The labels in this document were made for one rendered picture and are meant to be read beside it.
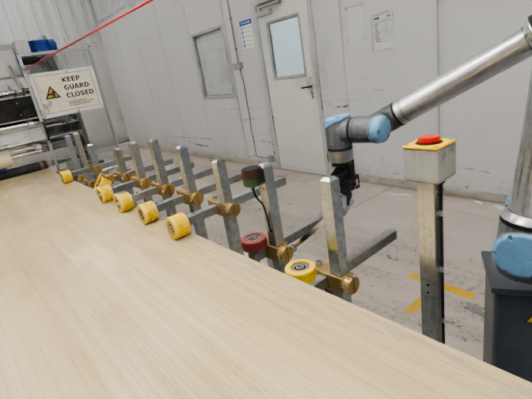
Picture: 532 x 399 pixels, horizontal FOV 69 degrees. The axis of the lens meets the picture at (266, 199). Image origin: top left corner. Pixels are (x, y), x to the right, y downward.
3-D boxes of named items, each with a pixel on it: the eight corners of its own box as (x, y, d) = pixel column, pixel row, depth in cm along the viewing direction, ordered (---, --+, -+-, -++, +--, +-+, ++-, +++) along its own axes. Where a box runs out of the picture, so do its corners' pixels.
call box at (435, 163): (422, 173, 80) (421, 136, 77) (456, 177, 75) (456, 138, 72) (403, 184, 76) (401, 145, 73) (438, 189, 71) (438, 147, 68)
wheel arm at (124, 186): (191, 166, 218) (190, 160, 217) (195, 167, 215) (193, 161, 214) (104, 195, 190) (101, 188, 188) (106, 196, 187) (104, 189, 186)
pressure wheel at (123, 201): (125, 188, 170) (134, 199, 166) (126, 200, 175) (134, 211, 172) (112, 191, 167) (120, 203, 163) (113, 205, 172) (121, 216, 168)
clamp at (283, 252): (267, 247, 132) (264, 233, 131) (294, 258, 122) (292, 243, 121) (254, 254, 129) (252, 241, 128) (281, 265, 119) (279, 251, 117)
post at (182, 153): (207, 252, 169) (182, 144, 153) (211, 254, 166) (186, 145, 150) (200, 256, 167) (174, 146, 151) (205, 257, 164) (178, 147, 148)
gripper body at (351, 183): (360, 188, 147) (358, 157, 143) (346, 196, 142) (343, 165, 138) (344, 186, 152) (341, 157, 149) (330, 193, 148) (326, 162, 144)
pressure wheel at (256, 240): (260, 259, 130) (255, 228, 126) (276, 266, 124) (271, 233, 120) (241, 270, 125) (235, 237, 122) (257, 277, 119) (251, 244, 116)
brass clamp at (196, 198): (189, 197, 167) (187, 186, 165) (206, 202, 157) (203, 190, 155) (176, 202, 164) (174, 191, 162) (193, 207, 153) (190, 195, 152)
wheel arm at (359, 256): (388, 238, 128) (387, 226, 127) (397, 241, 126) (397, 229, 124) (295, 302, 103) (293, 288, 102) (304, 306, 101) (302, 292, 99)
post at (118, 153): (142, 227, 227) (118, 146, 211) (144, 228, 224) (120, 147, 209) (136, 229, 225) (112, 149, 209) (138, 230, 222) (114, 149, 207)
